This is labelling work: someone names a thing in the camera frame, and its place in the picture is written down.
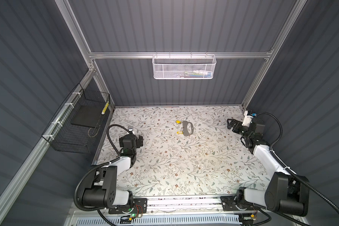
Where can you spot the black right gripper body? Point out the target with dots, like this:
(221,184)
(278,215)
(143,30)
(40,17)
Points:
(239,129)

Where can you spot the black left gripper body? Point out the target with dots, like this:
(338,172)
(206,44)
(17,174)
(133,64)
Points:
(138,142)

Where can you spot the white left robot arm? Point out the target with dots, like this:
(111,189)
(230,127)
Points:
(98,187)

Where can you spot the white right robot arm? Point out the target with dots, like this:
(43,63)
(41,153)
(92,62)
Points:
(285,194)

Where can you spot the yellow marker pen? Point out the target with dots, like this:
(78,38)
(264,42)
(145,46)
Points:
(105,108)

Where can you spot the black foam pad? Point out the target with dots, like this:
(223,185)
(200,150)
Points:
(87,116)

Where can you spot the white vent grille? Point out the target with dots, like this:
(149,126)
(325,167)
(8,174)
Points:
(177,220)

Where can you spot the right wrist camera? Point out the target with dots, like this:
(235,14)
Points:
(248,116)

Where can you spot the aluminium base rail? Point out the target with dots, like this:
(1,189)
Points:
(181,203)

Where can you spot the black wire basket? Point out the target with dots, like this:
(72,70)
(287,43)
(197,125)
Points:
(65,137)

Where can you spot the white wire mesh basket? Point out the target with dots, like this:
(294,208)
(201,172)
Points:
(183,67)

